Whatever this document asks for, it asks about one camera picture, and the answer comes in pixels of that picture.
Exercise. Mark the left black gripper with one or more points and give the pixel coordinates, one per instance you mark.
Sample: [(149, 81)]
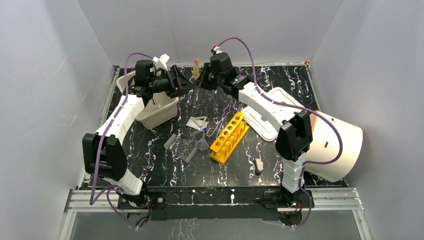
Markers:
[(172, 82)]

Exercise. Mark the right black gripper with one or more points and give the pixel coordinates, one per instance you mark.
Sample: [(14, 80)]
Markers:
[(203, 83)]

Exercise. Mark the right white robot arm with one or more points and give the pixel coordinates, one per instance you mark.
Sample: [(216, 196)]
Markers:
[(292, 122)]

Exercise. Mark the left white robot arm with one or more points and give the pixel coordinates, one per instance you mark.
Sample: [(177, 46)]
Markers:
[(103, 153)]

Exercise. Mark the beige plastic bin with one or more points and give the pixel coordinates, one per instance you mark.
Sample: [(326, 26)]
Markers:
[(151, 114)]

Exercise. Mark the clear plastic funnel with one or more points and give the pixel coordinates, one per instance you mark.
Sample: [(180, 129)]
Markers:
[(202, 144)]

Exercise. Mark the clear well plate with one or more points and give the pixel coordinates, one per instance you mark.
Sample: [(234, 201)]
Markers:
[(181, 148)]

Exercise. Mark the yellow test tube rack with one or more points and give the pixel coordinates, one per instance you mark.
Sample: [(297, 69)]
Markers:
[(229, 138)]

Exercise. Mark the white bin lid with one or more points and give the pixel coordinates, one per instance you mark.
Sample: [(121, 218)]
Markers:
[(258, 123)]

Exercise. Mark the small beige stopper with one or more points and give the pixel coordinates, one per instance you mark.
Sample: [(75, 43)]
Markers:
[(259, 166)]

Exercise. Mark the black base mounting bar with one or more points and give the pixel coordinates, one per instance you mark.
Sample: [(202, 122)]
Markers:
[(246, 202)]

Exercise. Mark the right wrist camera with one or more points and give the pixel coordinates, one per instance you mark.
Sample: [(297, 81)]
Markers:
[(216, 50)]

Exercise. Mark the aluminium frame rail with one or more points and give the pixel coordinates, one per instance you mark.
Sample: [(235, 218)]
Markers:
[(325, 199)]

